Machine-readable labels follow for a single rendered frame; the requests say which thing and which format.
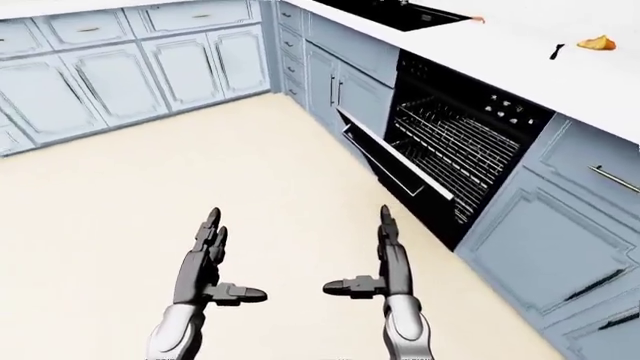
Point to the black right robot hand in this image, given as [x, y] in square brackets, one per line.
[395, 270]

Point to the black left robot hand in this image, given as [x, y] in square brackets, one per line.
[194, 268]

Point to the black dishwasher door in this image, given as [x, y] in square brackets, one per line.
[390, 157]

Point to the black oven with open door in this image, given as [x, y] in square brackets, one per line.
[450, 131]

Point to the blue double-door sink cabinet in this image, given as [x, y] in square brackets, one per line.
[345, 75]

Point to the blue cabinet run with drawers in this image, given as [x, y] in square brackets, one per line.
[125, 71]

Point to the blue narrow drawer stack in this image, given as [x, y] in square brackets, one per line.
[292, 52]

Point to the light blue kitchen cabinets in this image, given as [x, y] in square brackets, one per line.
[500, 48]

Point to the black cooktop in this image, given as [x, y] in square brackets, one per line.
[395, 13]

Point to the small orange food piece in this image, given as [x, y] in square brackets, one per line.
[479, 18]

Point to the small black utensil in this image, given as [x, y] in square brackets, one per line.
[556, 51]

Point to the orange cheese wedge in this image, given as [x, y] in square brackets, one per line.
[597, 43]

